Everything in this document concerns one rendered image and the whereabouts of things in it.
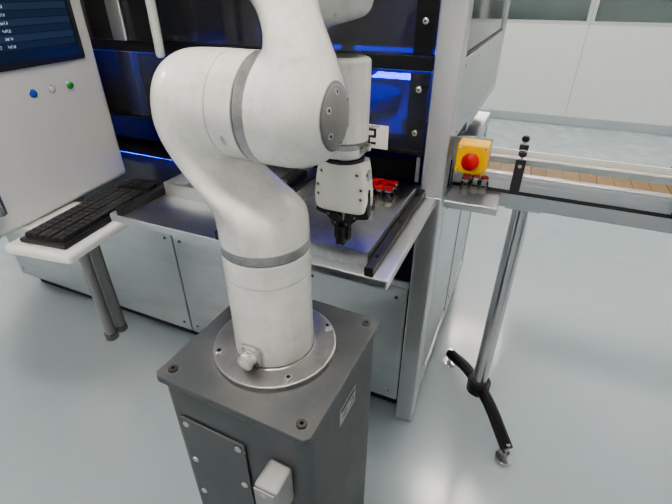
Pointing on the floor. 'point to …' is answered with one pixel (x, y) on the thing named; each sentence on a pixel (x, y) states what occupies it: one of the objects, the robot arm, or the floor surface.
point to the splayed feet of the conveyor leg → (484, 406)
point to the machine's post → (450, 97)
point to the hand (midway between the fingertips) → (342, 232)
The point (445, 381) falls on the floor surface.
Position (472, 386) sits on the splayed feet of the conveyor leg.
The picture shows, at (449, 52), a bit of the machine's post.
